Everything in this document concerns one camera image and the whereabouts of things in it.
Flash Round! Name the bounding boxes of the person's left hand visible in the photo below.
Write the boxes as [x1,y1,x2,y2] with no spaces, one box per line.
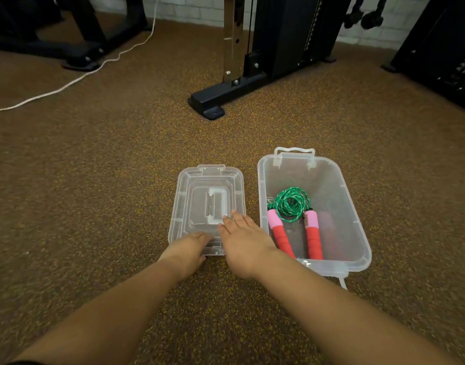
[158,231,215,282]

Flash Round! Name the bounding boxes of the person's right hand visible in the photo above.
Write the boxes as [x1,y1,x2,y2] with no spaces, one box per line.
[217,211,278,282]

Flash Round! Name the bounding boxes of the clear plastic box lid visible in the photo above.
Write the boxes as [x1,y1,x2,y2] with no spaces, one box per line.
[168,164,247,257]

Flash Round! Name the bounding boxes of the person's left forearm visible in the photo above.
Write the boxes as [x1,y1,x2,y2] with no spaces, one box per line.
[12,258,181,365]

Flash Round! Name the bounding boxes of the person's right forearm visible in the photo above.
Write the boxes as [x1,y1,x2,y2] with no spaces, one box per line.
[251,249,462,365]

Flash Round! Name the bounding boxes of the clear plastic storage box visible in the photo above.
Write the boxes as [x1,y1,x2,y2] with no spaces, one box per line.
[257,147,372,290]

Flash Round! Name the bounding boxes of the black exercise equipment base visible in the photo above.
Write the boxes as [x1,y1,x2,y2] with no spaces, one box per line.
[0,0,150,72]

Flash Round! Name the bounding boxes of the black weight stack machine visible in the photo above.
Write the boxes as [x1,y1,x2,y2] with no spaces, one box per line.
[381,0,465,115]

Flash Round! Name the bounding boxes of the green jump rope pink-red handles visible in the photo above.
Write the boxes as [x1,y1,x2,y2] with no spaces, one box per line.
[267,187,324,261]

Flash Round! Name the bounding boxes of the black cable gym machine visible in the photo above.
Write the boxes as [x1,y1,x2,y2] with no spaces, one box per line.
[188,0,355,121]

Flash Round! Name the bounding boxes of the white power cable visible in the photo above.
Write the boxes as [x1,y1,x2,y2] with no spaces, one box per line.
[0,0,159,117]

